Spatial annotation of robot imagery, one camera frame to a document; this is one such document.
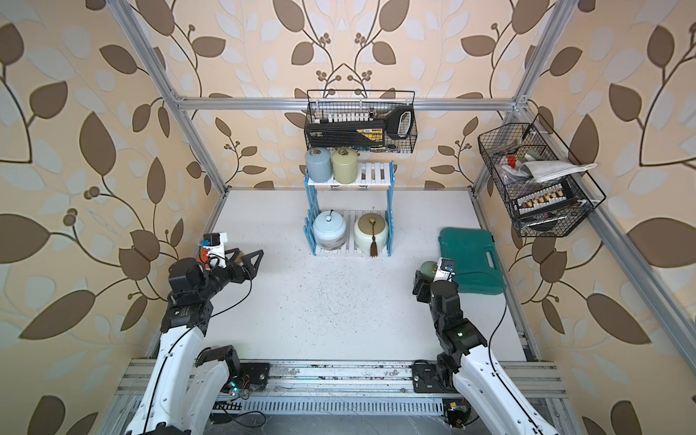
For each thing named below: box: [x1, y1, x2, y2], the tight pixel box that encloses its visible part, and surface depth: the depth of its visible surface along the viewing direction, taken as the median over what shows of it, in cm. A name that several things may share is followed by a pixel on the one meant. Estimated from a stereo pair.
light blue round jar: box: [312, 209, 348, 252], surface depth 95 cm
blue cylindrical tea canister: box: [306, 146, 333, 184], surface depth 82 cm
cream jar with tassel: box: [354, 212, 389, 258], surface depth 95 cm
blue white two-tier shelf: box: [302, 160, 397, 257], surface depth 95 cm
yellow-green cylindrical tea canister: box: [330, 147, 358, 184], surface depth 82 cm
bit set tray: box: [513, 181, 579, 217], surface depth 69 cm
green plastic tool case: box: [438, 226, 507, 296], surface depth 98 cm
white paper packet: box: [519, 160, 598, 184], surface depth 64 cm
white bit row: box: [328, 112, 374, 124], surface depth 85 cm
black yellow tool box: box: [304, 119, 387, 150], surface depth 86 cm
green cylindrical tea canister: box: [419, 261, 438, 283], surface depth 82 cm
